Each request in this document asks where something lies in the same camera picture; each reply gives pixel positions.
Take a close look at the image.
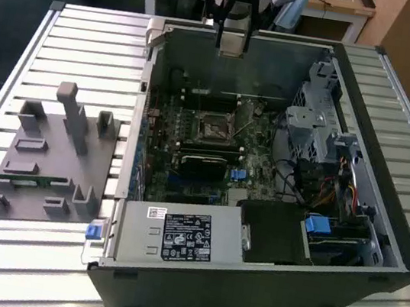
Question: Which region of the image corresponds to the CPU socket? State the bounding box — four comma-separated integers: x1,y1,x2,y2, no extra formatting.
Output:
191,108,241,148

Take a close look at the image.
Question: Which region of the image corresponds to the pale blue teach pendant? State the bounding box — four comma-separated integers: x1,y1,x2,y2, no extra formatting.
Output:
273,0,315,35

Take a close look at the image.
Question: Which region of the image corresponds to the black fan housing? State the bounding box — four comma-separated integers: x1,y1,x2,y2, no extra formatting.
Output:
178,76,240,115

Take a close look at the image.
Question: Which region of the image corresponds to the silver metal drive cage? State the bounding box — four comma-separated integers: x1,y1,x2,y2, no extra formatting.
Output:
277,57,359,168

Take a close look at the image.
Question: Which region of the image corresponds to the black installed RAM stick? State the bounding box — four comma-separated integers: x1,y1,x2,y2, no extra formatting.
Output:
180,138,239,155
179,144,239,161

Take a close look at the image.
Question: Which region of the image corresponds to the green motherboard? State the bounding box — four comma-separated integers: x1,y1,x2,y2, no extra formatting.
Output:
131,85,294,220

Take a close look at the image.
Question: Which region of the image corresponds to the black graphics card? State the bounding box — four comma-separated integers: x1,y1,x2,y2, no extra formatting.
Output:
176,151,229,183

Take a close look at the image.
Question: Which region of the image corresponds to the blue motherboard connector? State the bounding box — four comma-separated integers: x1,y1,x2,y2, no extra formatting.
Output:
229,167,247,182

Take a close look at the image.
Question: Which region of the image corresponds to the small silver heatsink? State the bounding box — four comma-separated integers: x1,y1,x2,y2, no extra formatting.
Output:
225,187,249,208

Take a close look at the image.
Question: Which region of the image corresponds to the black plastic shroud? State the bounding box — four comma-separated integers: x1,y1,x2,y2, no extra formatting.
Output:
230,197,318,273

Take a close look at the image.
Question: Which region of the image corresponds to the blue disk carrier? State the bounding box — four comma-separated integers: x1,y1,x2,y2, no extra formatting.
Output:
302,212,334,239

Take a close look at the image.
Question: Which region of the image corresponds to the white barcode sticker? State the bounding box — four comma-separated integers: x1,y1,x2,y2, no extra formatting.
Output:
146,204,169,221

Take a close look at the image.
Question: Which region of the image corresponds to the grey parts rack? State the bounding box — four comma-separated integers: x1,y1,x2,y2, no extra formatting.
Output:
0,71,127,238

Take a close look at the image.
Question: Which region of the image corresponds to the black rating label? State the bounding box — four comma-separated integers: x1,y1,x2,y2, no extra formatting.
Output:
157,208,216,267

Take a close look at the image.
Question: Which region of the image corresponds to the silver power supply unit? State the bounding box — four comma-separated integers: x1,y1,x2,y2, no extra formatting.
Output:
111,189,252,280

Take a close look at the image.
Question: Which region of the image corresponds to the green RAM stick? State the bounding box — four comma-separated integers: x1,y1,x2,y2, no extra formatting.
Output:
10,170,69,193

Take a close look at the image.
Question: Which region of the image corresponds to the blue case latch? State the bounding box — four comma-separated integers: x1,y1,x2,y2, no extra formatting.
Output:
84,221,104,242

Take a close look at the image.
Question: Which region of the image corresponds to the black PC case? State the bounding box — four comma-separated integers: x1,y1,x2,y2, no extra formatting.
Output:
79,9,410,307

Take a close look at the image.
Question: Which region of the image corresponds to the black internal cable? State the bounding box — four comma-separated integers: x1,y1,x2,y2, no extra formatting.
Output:
264,112,314,204

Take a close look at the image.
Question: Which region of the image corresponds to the coloured wire bundle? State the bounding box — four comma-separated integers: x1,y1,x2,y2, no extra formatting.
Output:
312,151,366,216

